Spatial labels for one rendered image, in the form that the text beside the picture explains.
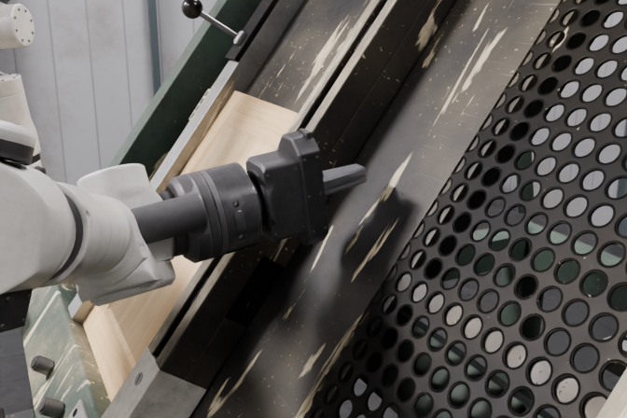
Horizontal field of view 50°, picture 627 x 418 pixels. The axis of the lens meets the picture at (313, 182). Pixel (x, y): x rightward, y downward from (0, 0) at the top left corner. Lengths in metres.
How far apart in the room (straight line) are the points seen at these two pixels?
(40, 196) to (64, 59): 3.73
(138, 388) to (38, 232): 0.46
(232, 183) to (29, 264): 0.28
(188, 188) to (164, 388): 0.28
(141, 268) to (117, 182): 0.10
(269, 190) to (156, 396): 0.30
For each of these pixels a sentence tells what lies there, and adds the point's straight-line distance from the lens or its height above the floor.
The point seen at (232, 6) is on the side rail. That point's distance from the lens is 1.46.
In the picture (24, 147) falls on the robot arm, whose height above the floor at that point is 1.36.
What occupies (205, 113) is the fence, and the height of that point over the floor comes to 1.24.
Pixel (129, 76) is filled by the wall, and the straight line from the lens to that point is 4.18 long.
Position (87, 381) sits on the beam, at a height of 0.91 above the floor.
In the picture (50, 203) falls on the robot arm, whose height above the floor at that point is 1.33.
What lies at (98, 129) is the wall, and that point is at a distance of 4.21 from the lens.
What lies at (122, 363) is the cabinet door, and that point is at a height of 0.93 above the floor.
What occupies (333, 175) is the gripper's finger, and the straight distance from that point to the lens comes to 0.72.
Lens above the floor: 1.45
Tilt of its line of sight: 16 degrees down
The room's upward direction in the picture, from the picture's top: straight up
